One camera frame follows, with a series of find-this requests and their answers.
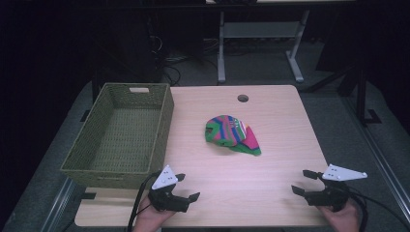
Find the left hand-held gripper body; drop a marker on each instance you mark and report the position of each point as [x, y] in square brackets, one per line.
[169, 200]

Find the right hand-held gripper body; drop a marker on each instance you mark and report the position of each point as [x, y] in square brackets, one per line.
[328, 195]

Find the person's left hand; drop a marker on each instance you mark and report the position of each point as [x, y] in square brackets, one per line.
[151, 217]

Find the person's right hand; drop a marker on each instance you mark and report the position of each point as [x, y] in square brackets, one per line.
[343, 219]

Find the colourful striped sock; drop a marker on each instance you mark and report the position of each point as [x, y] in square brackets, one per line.
[230, 133]

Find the green woven basket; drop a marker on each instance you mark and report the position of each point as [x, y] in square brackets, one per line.
[124, 135]

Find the black metal stand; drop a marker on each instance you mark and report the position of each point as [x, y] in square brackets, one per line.
[362, 96]

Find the black computer tower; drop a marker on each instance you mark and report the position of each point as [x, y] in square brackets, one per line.
[135, 42]

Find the aluminium rail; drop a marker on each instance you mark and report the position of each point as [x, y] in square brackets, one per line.
[380, 154]
[58, 208]

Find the grey metal desk frame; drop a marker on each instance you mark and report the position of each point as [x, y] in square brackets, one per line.
[257, 30]

